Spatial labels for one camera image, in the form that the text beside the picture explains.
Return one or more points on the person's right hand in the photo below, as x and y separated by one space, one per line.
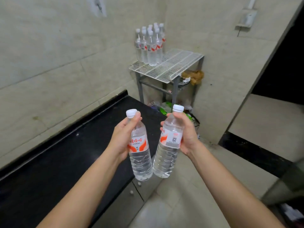
190 137

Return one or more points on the person's left hand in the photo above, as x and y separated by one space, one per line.
120 140

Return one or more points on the person's left thumb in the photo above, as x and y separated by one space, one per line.
135 123

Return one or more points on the person's right middle finger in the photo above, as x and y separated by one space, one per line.
162 128

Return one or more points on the clear water bottle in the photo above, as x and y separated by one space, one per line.
140 161
166 159

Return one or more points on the person's left forearm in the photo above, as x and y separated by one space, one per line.
80 194

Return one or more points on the person's right forearm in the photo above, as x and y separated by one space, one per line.
228 192

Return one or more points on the green plastic packet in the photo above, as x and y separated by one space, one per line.
165 109

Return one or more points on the brown crumpled bag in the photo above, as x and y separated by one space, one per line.
195 76

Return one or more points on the group of clear water bottles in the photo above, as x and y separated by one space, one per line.
151 48

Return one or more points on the grey cabinet doors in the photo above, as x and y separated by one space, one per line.
125 206

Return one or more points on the grey metal cabinet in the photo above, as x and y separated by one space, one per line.
285 185

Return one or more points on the white crumpled paper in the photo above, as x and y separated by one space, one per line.
292 212

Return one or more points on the grey metal stand frame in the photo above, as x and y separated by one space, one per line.
175 89

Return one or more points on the grey wall junction box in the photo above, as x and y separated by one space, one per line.
247 18

